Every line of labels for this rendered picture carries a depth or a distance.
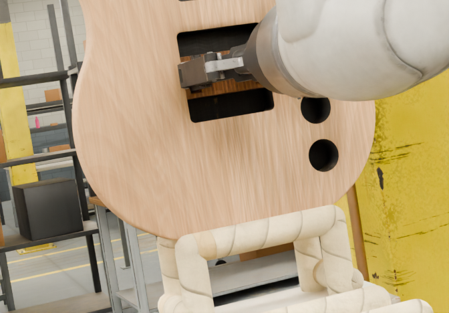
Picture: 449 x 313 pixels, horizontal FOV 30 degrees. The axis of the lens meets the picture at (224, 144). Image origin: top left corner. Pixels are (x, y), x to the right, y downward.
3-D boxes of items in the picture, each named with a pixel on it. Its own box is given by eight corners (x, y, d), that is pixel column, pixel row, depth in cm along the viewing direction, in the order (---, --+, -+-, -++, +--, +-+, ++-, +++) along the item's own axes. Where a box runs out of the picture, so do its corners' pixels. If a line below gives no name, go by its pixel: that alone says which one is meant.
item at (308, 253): (319, 283, 105) (308, 209, 104) (331, 287, 102) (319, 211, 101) (296, 289, 104) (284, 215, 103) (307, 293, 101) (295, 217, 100)
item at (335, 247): (349, 295, 97) (337, 215, 96) (363, 299, 94) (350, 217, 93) (325, 301, 96) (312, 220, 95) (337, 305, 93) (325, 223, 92)
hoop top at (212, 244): (339, 228, 96) (335, 200, 96) (352, 231, 93) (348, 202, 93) (173, 265, 90) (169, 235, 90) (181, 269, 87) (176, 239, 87)
